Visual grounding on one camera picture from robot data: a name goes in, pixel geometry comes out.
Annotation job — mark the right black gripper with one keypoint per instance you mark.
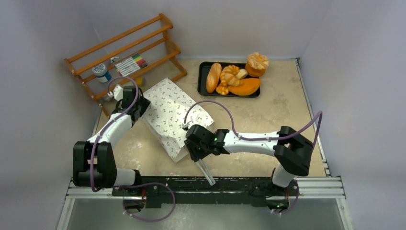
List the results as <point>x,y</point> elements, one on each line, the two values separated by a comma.
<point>197,153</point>

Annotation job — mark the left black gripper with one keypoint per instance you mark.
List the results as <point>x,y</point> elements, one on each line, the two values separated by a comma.
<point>145,104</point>

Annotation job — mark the patterned white paper bag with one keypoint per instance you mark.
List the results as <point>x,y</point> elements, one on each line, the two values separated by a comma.
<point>164,117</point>

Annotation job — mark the braided fake bread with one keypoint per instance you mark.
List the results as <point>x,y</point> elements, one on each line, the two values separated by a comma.
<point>222,89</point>

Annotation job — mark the long fake bread loaf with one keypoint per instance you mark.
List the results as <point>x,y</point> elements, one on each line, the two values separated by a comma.
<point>213,77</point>

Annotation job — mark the small striped fake bread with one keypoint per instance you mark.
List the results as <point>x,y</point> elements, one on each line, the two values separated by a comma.
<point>231,76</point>

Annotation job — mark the round fake bread roll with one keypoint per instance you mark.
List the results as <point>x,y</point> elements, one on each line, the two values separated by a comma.
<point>249,86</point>

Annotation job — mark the fake muffin orange cup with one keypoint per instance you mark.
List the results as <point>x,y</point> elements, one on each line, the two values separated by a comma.
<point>256,64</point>

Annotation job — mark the fake croissant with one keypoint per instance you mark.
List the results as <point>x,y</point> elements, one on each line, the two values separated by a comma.
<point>223,77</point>

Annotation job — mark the seeded fake bread bun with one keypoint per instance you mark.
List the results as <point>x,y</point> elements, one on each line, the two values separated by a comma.
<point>242,73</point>

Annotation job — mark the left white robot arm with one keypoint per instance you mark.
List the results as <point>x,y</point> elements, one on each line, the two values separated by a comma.
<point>93,160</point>

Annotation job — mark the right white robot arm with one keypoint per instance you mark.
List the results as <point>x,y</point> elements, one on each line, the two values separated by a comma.
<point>292,150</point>

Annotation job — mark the yellow grey eraser block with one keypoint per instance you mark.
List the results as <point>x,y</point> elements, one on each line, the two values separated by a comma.
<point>140,81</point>

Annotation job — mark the pack of coloured markers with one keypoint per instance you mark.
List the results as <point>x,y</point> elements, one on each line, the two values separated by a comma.
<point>131,65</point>

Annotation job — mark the blue lid jar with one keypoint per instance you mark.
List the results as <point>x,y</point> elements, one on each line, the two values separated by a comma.
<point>101,72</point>

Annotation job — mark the orange wooden rack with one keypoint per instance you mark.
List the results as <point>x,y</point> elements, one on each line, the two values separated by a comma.
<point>172,50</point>

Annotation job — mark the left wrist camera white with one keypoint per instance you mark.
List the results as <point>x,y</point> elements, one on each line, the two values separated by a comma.
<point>116,93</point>

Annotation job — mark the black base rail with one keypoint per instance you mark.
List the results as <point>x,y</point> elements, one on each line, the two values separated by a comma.
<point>254,191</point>

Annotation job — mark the aluminium frame rail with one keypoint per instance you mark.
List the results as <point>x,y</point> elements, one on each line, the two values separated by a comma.
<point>309,188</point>

